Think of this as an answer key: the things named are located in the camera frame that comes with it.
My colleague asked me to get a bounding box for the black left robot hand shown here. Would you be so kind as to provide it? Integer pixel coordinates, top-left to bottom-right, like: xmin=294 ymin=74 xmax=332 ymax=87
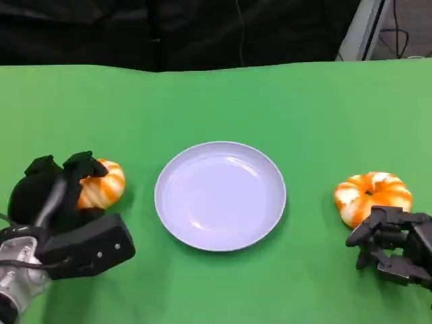
xmin=7 ymin=151 xmax=111 ymax=238

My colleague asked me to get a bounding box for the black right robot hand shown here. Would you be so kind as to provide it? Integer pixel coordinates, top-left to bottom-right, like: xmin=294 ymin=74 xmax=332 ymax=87
xmin=346 ymin=205 xmax=432 ymax=292

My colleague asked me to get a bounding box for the orange and white bread roll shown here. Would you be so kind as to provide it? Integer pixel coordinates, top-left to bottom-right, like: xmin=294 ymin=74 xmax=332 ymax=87
xmin=333 ymin=171 xmax=413 ymax=227
xmin=76 ymin=158 xmax=126 ymax=211

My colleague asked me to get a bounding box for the lilac plate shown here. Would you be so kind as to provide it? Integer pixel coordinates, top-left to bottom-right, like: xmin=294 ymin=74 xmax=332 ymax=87
xmin=154 ymin=140 xmax=288 ymax=252

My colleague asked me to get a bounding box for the green table cloth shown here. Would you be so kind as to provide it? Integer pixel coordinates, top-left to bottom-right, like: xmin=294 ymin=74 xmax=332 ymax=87
xmin=0 ymin=57 xmax=432 ymax=324

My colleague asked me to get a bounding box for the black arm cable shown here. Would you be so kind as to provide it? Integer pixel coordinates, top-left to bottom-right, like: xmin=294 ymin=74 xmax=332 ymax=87
xmin=0 ymin=213 xmax=74 ymax=271

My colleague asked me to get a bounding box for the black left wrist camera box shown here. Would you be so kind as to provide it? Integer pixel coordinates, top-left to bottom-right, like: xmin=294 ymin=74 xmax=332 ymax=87
xmin=42 ymin=213 xmax=136 ymax=280

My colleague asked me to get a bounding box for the black looped floor cable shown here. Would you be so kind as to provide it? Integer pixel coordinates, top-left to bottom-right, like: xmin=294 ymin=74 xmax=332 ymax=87
xmin=377 ymin=0 xmax=410 ymax=60

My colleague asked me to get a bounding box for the grey metal frame post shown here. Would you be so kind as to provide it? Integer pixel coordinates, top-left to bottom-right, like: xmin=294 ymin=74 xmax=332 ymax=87
xmin=334 ymin=0 xmax=396 ymax=62

